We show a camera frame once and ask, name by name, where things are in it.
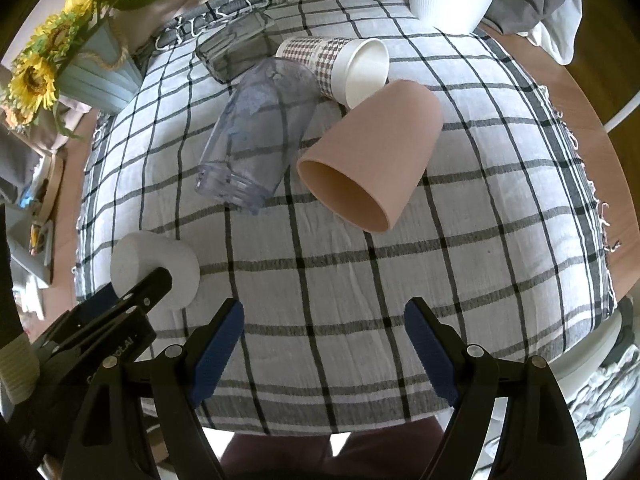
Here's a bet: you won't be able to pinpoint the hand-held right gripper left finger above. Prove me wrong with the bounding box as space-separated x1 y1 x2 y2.
65 297 246 480

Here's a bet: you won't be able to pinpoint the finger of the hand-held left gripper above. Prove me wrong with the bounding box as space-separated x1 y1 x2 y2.
70 266 174 324
35 307 157 376

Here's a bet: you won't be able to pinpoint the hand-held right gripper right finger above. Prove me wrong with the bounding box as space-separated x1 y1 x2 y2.
404 296 588 480

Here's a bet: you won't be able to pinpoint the white cup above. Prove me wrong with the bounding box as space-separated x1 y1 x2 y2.
110 232 202 311

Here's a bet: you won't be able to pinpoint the clear plastic cup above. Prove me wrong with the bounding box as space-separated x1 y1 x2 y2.
194 57 319 215

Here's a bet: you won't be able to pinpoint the pink cup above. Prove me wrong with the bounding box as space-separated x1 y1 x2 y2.
296 78 444 234

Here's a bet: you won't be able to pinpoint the dark transparent cup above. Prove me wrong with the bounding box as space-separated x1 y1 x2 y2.
195 10 277 81

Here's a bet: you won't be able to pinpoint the houndstooth paper cup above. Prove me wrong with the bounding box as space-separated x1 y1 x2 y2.
275 36 391 110

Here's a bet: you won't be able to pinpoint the person's legs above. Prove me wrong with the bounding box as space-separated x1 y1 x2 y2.
220 415 446 480

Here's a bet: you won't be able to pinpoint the checked tablecloth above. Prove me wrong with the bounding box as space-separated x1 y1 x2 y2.
72 0 618 436

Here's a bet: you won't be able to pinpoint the cluttered side shelf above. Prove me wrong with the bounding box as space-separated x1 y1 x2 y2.
0 125 67 311

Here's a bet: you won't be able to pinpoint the white chair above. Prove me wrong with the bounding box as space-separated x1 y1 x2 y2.
550 295 640 411

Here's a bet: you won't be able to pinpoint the pale blue flower pot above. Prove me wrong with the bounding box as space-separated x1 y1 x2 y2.
52 25 146 115

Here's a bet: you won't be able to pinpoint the sunflower bouquet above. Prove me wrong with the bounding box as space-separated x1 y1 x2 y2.
0 0 188 128

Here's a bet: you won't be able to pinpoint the white curved tube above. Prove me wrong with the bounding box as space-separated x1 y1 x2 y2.
604 95 640 132

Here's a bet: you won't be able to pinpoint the grey blanket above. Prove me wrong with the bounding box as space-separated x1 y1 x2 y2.
480 0 583 66

